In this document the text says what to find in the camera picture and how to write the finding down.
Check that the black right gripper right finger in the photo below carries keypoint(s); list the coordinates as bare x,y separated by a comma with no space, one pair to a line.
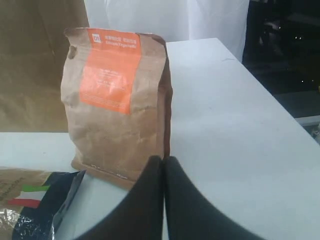
189,215

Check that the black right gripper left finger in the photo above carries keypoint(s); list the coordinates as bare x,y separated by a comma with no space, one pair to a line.
139,216

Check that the large brown paper shopping bag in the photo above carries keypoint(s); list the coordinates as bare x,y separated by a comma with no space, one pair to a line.
33,50

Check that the spaghetti packet dark blue ends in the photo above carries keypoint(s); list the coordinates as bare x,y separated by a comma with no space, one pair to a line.
33,203

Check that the kraft pouch with orange label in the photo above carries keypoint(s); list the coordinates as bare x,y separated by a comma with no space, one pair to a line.
117,93

